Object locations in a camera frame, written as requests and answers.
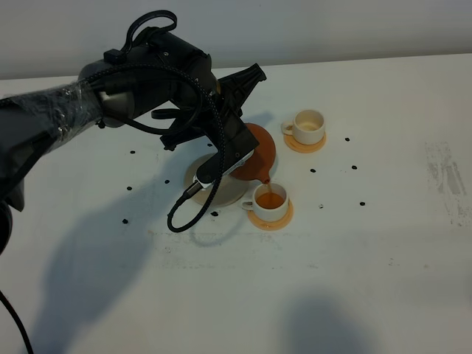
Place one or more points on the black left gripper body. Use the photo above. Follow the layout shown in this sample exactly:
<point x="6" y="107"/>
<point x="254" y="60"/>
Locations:
<point x="196" y="130"/>

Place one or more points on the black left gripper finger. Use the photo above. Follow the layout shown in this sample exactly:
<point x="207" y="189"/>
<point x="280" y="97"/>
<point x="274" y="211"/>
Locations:
<point x="236" y="88"/>

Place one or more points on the brown clay teapot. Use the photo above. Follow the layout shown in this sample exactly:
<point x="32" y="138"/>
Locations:
<point x="258" y="166"/>

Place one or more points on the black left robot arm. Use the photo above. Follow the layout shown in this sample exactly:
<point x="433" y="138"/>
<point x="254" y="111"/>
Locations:
<point x="157" y="83"/>

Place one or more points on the far orange cup coaster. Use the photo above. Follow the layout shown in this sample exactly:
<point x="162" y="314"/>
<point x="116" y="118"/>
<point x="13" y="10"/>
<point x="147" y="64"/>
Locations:
<point x="301" y="148"/>

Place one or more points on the orange cup coaster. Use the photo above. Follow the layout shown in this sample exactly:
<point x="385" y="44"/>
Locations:
<point x="272" y="225"/>
<point x="301" y="148"/>

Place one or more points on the far white teacup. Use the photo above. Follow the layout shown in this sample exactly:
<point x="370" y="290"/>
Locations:
<point x="307" y="127"/>

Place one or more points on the white teacup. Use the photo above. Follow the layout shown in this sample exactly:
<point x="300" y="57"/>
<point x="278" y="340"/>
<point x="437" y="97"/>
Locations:
<point x="269" y="202"/>
<point x="307" y="127"/>

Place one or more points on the near white teacup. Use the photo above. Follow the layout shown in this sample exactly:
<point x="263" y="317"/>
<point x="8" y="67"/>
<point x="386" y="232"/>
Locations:
<point x="269" y="202"/>

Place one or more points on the near orange cup coaster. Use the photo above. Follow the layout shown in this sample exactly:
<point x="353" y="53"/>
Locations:
<point x="272" y="225"/>

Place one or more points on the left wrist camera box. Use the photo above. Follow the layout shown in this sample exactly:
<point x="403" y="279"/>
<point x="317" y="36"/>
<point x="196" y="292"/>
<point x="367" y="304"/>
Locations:
<point x="233" y="149"/>

